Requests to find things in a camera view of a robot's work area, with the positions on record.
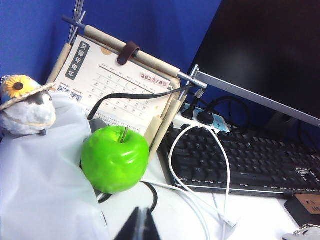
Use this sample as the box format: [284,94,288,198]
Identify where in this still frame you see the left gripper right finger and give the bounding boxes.
[139,208,161,240]

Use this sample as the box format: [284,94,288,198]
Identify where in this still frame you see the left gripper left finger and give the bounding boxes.
[113,206,142,240]

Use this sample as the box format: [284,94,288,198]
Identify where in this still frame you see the white plastic bag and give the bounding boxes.
[0,91,111,240]

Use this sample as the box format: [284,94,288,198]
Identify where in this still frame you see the bird plush with sunflower hat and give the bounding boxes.
[0,74,57,137]

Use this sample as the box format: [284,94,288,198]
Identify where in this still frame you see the black mechanical keyboard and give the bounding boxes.
[164,124,320,196]

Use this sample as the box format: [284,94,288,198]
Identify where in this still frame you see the thick black cable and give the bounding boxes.
[96,181,159,211]

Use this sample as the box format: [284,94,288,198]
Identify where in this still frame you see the black cable with ferrite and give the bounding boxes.
[86,83,205,121]

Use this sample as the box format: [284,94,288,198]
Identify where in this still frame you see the green plastic apple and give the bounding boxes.
[80,125,150,195]

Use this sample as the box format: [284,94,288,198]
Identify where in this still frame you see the black power strip wooden face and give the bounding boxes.
[283,193,320,232]

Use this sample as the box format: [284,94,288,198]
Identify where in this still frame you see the black computer monitor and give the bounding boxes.
[188,0,320,128]

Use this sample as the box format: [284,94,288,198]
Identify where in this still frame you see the white USB cable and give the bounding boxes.
[139,124,238,240]

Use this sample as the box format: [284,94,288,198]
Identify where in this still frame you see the beige canvas desk calendar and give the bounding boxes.
[46,0,208,162]

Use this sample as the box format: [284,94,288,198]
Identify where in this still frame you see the white power strip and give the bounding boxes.
[172,106,233,133]

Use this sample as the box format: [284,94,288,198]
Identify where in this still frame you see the grey monitor stand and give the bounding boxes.
[267,111,301,133]

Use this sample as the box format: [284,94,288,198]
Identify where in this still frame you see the looped black power cable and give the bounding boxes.
[196,96,251,131]

